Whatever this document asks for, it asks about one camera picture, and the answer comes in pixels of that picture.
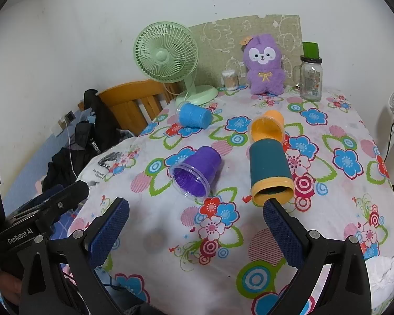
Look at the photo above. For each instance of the white printed cloth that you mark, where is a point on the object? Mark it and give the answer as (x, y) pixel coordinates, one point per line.
(108, 165)

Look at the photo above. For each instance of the floral tablecloth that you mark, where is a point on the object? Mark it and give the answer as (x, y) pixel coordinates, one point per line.
(170, 236)

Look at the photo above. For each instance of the black clothing on chair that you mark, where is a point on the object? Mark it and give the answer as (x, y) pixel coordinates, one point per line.
(100, 124)

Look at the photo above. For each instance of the green patterned foam board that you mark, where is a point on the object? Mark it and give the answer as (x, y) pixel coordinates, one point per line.
(216, 39)

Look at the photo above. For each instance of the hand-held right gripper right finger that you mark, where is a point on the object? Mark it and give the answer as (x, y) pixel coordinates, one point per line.
(283, 236)

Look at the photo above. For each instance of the purple plush toy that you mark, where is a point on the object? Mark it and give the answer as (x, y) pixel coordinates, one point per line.
(264, 72)

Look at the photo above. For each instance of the cotton swab container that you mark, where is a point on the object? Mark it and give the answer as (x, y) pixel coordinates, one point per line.
(230, 80)

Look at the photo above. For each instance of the orange plastic cup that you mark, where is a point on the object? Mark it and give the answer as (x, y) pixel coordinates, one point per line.
(267, 128)

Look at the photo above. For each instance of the blue plastic cup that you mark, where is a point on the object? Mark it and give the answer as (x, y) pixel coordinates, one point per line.
(194, 115)

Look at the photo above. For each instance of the dark teal cup yellow rim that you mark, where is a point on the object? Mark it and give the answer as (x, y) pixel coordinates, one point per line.
(269, 167)

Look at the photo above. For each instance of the black garment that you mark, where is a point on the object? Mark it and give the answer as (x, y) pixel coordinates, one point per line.
(64, 167)

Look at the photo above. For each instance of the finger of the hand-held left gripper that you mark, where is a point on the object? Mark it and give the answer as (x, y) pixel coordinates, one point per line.
(70, 195)

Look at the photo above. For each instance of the white crumpled plastic bag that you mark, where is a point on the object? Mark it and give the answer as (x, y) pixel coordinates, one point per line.
(384, 274)

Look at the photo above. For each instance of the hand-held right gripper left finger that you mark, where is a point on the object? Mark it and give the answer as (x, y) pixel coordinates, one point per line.
(109, 234)

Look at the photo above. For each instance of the green plastic cup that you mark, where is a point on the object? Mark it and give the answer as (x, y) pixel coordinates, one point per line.
(311, 49)

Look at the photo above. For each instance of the green desk fan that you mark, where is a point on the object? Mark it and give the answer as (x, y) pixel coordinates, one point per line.
(161, 55)

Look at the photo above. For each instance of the glass jar black lid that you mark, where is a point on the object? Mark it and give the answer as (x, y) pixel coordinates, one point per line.
(310, 82)

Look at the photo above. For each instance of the wall socket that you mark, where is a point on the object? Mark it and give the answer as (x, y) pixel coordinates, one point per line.
(70, 116)

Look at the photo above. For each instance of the purple plastic cup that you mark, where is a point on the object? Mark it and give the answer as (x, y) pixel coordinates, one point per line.
(197, 170)

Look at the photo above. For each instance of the blue bed sheet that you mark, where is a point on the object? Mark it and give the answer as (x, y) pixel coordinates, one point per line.
(29, 170)

